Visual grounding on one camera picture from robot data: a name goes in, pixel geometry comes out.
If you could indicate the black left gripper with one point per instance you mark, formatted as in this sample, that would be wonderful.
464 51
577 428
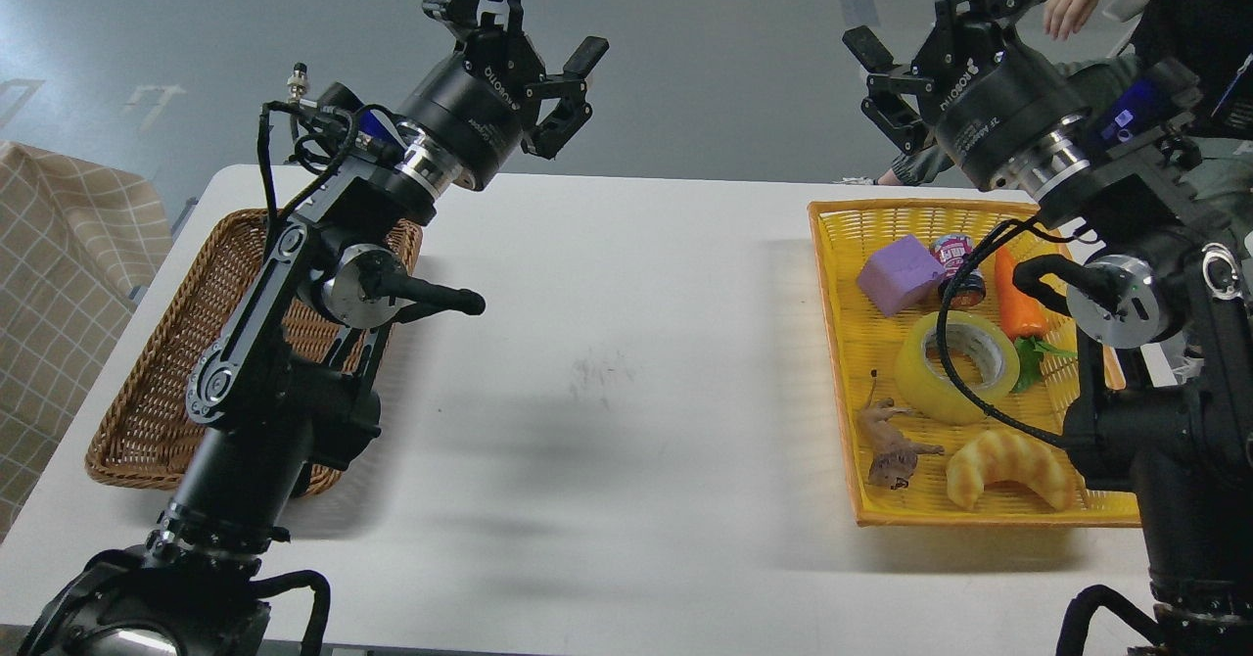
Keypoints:
481 102

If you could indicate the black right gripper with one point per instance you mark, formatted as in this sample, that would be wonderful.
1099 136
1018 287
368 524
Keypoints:
974 88

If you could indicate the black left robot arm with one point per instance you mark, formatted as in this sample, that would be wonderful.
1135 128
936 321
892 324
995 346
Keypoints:
288 384

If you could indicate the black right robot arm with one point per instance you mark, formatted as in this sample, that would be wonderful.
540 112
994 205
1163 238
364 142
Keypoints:
1162 308

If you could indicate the small pink can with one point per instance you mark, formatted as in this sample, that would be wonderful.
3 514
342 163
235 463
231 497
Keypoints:
952 251

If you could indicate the purple foam block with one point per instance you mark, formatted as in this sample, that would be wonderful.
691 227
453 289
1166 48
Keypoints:
900 275

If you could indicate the person in dark clothes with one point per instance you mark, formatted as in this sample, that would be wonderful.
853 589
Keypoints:
1212 38

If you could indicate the orange toy carrot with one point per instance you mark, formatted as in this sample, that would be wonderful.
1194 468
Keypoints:
1022 320

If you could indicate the yellow plastic basket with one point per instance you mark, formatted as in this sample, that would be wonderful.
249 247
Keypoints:
895 357

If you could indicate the brown toy dinosaur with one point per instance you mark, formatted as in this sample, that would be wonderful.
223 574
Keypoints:
895 457

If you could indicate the toy croissant bread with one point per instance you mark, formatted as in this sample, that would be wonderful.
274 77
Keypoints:
1000 456

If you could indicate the beige checkered cloth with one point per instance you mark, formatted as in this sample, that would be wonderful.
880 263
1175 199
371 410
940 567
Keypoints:
77 241

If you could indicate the brown wicker basket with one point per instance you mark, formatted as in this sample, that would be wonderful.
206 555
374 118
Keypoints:
146 440

